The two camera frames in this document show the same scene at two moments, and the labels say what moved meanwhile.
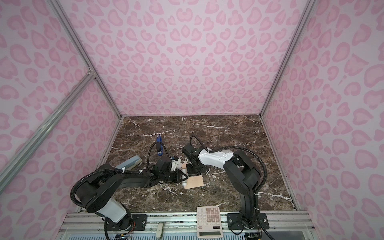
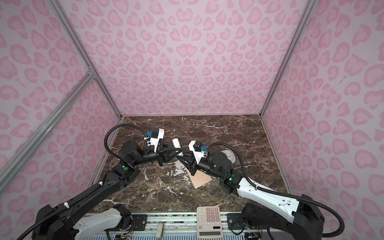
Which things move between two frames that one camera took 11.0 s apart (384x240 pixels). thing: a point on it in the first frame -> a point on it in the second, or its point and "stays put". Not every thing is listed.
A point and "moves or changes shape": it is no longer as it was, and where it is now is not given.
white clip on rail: x=159 y=233 stays put
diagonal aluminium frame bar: x=43 y=128 stays put
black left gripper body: x=173 y=177 -> x=161 y=159
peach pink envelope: x=194 y=181 moves or changes shape
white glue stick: x=185 y=171 -> x=177 y=144
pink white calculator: x=208 y=219 stays put
